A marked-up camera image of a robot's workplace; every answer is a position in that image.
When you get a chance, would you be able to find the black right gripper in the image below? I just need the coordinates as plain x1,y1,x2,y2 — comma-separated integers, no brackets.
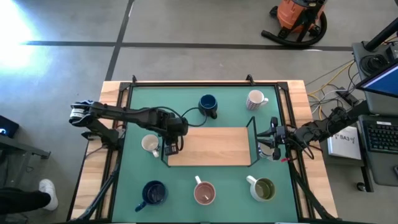
256,116,290,161

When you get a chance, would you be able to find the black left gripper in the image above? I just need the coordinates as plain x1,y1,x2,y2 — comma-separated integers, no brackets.
157,112,190,157

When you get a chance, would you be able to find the white mug red pattern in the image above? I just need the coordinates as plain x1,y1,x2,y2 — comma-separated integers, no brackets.
246,89,269,111

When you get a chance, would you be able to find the streaked navy mug tan base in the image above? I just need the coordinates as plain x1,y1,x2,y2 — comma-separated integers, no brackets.
134,180,169,213

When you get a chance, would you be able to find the white mug olive interior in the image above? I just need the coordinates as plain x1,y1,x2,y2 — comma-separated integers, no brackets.
246,175,276,202

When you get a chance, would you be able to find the pink mug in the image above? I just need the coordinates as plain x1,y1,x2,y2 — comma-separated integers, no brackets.
193,175,216,206

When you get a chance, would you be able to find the navy mug blue interior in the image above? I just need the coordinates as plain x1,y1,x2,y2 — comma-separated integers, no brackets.
198,94,218,120

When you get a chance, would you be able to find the wooden tray board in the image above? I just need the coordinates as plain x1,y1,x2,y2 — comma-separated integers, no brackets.
160,116,261,168

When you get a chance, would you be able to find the green table mat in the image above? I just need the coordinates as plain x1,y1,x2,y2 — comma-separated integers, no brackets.
111,85,300,223

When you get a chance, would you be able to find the white box with lettering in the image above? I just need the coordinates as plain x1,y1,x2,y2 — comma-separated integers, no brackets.
326,125,363,161

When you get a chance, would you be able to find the black power strip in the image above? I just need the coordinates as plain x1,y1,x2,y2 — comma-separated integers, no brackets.
335,88,359,107

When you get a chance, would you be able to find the black slanted metal bar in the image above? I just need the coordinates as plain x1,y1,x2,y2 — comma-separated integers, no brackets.
341,99,373,124

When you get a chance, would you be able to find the black keyboard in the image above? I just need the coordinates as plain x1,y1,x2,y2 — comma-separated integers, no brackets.
361,119,398,154

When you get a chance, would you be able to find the grey desk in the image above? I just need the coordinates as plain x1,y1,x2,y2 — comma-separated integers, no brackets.
351,40,398,187

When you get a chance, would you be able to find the orange shop vacuum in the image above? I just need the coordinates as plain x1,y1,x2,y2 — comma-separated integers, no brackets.
269,0,327,35

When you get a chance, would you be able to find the computer monitor blue screen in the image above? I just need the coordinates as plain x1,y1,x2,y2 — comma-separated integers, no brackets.
355,60,398,99

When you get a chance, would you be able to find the person's white shoe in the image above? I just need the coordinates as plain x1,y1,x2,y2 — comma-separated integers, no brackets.
38,179,59,212

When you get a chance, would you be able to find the grey metal stand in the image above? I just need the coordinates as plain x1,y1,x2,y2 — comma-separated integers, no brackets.
0,134,52,187

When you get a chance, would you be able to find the black pole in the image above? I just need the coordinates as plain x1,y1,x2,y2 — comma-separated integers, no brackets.
364,25,398,53

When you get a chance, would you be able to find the person's leg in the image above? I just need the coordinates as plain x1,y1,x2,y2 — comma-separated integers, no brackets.
0,186,52,215

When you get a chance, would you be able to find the black device with blue light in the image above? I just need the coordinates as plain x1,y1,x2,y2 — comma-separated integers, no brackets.
0,114,20,139

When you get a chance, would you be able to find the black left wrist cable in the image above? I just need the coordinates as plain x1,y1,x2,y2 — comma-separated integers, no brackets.
181,106,208,128

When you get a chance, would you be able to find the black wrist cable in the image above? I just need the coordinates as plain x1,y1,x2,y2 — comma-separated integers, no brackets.
181,106,208,128
285,136,315,161

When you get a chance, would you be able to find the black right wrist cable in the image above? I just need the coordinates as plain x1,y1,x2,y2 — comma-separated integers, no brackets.
285,136,315,161

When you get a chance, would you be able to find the yellow floor cable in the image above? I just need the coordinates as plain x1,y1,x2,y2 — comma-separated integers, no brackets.
307,60,356,121

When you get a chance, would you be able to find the black vacuum hose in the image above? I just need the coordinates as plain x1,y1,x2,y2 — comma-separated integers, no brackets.
261,11,328,48

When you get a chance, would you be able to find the coiled black cable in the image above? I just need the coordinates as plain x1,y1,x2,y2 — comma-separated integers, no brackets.
359,53,389,75

